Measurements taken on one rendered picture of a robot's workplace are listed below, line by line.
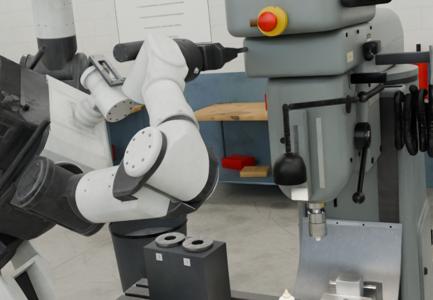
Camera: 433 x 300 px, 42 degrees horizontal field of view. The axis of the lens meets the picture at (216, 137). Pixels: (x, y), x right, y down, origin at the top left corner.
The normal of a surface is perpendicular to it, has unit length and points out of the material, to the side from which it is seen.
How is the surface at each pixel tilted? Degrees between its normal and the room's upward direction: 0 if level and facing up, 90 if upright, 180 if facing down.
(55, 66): 100
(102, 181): 54
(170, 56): 37
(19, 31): 90
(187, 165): 81
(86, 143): 46
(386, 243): 63
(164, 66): 71
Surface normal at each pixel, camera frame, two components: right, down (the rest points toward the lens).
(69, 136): 0.62, -0.69
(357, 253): -0.42, -0.25
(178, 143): 0.66, -0.07
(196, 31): -0.43, 0.22
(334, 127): 0.24, 0.18
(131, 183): -0.69, -0.42
